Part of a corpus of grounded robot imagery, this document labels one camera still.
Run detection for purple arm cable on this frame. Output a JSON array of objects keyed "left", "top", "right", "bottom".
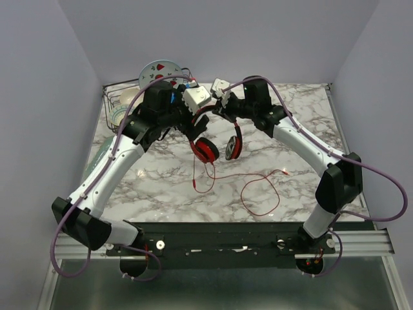
[
  {"left": 222, "top": 76, "right": 408, "bottom": 278},
  {"left": 50, "top": 76, "right": 197, "bottom": 282}
]

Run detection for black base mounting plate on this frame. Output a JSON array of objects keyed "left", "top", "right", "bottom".
[{"left": 106, "top": 221, "right": 336, "bottom": 271}]

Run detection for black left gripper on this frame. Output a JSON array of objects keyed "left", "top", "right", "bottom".
[{"left": 159, "top": 85, "right": 209, "bottom": 141}]

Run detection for red black headphones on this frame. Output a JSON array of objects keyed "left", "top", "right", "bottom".
[{"left": 188, "top": 105, "right": 243, "bottom": 164}]

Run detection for aluminium frame rail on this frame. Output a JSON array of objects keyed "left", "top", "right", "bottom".
[{"left": 35, "top": 225, "right": 403, "bottom": 310}]

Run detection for cream bowl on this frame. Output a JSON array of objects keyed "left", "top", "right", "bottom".
[{"left": 119, "top": 88, "right": 139, "bottom": 105}]

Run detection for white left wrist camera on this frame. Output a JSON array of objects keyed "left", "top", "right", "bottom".
[{"left": 183, "top": 86, "right": 212, "bottom": 115}]

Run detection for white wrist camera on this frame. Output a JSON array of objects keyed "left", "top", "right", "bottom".
[
  {"left": 183, "top": 86, "right": 212, "bottom": 115},
  {"left": 210, "top": 78, "right": 230, "bottom": 107}
]

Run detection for patterned yellow centre bowl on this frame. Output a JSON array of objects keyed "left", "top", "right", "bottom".
[{"left": 109, "top": 105, "right": 128, "bottom": 127}]

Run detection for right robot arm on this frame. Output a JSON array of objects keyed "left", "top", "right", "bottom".
[{"left": 210, "top": 76, "right": 363, "bottom": 253}]

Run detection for red headphone cable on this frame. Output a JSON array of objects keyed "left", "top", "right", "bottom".
[{"left": 191, "top": 154, "right": 291, "bottom": 216}]

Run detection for black wire dish rack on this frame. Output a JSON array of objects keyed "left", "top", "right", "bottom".
[{"left": 103, "top": 66, "right": 192, "bottom": 133}]

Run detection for light green dish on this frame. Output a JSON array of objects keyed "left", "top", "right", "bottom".
[{"left": 83, "top": 136, "right": 115, "bottom": 181}]

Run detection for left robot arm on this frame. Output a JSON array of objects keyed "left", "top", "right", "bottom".
[{"left": 52, "top": 81, "right": 211, "bottom": 255}]

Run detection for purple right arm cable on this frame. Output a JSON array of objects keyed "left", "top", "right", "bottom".
[{"left": 222, "top": 76, "right": 408, "bottom": 278}]

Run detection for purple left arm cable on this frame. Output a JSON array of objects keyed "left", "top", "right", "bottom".
[{"left": 50, "top": 76, "right": 197, "bottom": 282}]

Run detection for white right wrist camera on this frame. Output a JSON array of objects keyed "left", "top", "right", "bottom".
[{"left": 210, "top": 78, "right": 230, "bottom": 107}]

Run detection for blue cloth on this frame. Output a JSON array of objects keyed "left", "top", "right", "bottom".
[{"left": 170, "top": 83, "right": 190, "bottom": 104}]

